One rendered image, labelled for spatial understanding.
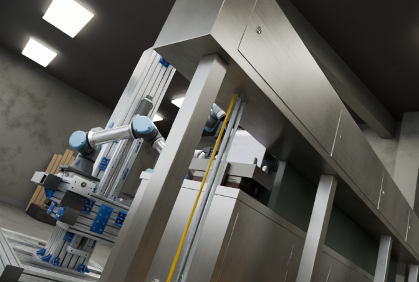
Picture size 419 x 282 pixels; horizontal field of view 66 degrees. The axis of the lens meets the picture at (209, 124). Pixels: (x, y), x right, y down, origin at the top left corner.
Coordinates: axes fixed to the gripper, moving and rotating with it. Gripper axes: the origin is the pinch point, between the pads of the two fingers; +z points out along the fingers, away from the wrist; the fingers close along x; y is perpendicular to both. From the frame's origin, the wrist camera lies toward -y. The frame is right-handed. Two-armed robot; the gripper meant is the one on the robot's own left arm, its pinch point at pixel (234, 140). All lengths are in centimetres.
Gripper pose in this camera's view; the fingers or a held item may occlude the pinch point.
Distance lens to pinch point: 190.2
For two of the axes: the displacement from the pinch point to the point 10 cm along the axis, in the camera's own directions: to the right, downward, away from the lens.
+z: 3.4, 5.7, -7.5
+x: 6.0, 4.8, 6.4
